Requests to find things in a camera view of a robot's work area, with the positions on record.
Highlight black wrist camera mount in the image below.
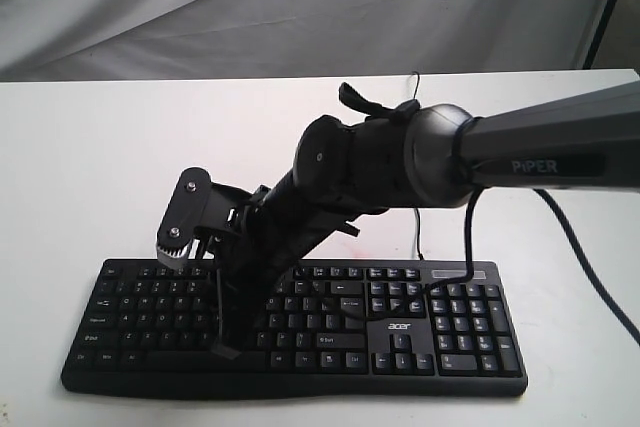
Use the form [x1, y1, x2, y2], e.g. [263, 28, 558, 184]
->
[156, 167, 251, 270]

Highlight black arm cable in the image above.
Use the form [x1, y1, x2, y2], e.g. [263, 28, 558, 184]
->
[319, 166, 640, 343]

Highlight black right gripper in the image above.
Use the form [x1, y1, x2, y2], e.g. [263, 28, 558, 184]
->
[212, 171, 360, 360]

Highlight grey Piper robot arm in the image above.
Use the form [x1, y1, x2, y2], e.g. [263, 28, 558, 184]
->
[213, 83, 639, 358]

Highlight black keyboard cable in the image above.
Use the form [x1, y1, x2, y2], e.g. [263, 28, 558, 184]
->
[404, 71, 427, 262]

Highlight grey backdrop cloth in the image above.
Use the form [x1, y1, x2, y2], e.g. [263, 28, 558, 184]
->
[1, 0, 605, 81]

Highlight black acer keyboard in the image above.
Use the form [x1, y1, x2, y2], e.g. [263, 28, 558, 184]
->
[61, 259, 528, 400]

